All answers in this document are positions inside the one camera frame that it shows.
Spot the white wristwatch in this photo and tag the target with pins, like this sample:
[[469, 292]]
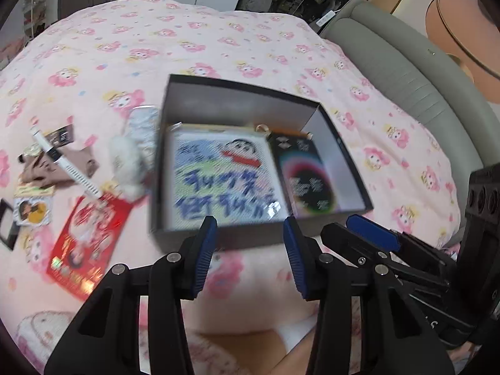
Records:
[[58, 156]]

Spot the black square frame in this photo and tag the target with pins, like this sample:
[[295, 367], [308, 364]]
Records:
[[8, 226]]

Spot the red packet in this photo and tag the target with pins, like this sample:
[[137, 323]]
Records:
[[86, 242]]

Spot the cartoon boy picture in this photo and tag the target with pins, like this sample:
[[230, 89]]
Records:
[[218, 172]]

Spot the pink cartoon-print blanket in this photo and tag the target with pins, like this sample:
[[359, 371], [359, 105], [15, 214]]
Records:
[[234, 39]]

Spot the grey padded headboard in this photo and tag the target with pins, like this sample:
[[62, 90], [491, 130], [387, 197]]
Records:
[[410, 70]]

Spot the pink cat-print cloth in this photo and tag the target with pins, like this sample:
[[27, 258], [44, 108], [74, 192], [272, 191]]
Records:
[[43, 332]]

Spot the yellow photo card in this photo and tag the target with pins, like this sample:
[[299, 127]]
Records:
[[33, 190]]

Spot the black cardboard box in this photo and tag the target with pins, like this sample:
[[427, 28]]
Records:
[[234, 101]]

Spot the round peach object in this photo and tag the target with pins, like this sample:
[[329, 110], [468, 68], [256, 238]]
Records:
[[461, 27]]

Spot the white-edged photo card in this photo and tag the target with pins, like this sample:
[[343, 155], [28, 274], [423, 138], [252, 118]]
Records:
[[33, 211]]

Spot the orange pen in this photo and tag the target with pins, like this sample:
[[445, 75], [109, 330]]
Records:
[[293, 132]]

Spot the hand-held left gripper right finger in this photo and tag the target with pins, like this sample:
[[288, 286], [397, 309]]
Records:
[[295, 258]]

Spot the small gold tube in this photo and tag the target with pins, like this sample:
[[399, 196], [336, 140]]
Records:
[[31, 150]]

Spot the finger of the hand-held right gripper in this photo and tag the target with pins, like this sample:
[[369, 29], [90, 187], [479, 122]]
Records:
[[371, 232], [343, 238]]

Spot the dark sachet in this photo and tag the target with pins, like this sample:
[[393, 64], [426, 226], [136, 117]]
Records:
[[62, 136]]

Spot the silver foil packet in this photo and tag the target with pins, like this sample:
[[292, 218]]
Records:
[[142, 125]]

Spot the white plush toy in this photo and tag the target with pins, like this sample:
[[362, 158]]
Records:
[[125, 164]]

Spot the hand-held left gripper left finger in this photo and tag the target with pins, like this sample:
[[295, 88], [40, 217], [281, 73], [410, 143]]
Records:
[[205, 254]]

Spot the black rainbow-print card box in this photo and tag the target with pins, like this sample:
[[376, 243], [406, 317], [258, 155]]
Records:
[[308, 179]]

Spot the brown cloth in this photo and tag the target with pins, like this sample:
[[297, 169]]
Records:
[[43, 172]]

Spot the white shelf rack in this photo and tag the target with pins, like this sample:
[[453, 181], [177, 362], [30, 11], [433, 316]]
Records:
[[33, 4]]

